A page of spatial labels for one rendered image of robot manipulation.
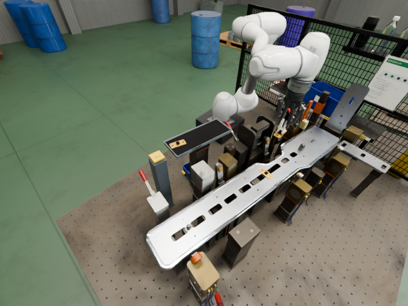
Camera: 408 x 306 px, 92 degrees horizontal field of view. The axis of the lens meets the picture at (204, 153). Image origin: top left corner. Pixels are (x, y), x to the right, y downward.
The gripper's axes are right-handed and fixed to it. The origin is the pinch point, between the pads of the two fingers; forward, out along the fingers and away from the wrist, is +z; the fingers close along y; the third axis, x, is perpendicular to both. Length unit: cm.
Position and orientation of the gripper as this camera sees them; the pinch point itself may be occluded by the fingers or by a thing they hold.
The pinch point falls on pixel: (282, 126)
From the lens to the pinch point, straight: 107.6
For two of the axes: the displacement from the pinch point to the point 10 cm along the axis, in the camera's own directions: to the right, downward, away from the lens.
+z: -0.3, 6.9, 7.2
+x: 6.6, -5.3, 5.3
